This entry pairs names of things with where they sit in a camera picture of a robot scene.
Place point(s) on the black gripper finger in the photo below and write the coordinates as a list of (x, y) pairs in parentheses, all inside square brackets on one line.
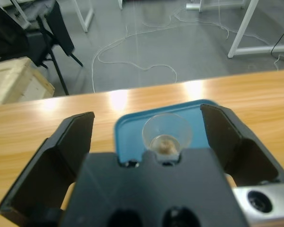
[(38, 179), (229, 142)]

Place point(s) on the clear drinking glass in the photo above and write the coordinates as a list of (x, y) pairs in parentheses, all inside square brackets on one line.
[(165, 128)]

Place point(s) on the blue rectangular plastic tray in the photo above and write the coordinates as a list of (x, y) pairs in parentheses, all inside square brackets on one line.
[(130, 132)]

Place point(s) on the pale wooden crate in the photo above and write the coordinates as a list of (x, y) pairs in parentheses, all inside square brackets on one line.
[(11, 80)]

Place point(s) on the white metal table leg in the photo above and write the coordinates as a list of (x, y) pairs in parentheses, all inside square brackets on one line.
[(241, 30)]

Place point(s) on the white power strip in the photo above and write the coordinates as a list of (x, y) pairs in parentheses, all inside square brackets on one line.
[(192, 6)]

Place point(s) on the black chair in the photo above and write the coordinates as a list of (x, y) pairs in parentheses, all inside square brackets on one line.
[(59, 28)]

